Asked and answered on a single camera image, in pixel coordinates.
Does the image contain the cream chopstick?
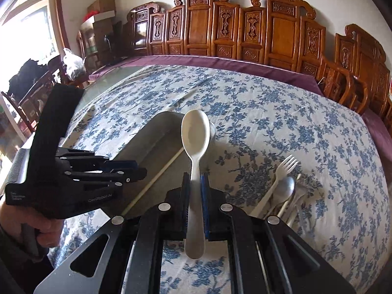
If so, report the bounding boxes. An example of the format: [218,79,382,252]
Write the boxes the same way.
[121,147,184,216]

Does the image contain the cream plastic spoon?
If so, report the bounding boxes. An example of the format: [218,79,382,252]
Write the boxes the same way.
[181,110,211,259]

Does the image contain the metal spoon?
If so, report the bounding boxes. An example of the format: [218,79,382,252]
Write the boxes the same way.
[266,176,295,217]

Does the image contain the cream plastic fork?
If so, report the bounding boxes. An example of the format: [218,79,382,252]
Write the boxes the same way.
[250,155,298,218]

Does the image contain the metal fork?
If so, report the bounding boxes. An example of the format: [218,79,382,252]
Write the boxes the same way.
[286,186,308,227]

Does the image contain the person left hand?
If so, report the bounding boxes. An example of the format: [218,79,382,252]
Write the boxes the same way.
[1,200,64,247]

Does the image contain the metal rectangular tray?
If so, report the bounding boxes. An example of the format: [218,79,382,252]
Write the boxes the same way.
[113,111,217,218]

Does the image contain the blue floral tablecloth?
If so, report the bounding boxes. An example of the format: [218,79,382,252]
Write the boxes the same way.
[63,65,391,293]

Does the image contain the dark wooden chair left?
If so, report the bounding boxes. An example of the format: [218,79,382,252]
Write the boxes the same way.
[1,55,68,133]

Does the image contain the white plastic bag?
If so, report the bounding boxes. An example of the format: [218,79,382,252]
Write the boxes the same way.
[62,48,86,81]

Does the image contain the stacked cardboard boxes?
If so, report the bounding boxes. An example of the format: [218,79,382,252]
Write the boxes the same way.
[77,0,121,70]

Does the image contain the purple table cover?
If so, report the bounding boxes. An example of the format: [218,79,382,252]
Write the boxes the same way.
[89,55,392,163]

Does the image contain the carved wooden bench back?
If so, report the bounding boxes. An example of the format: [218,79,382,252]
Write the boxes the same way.
[122,0,326,76]

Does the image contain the carved wooden armchair right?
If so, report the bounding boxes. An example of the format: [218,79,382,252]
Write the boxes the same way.
[316,24,391,129]

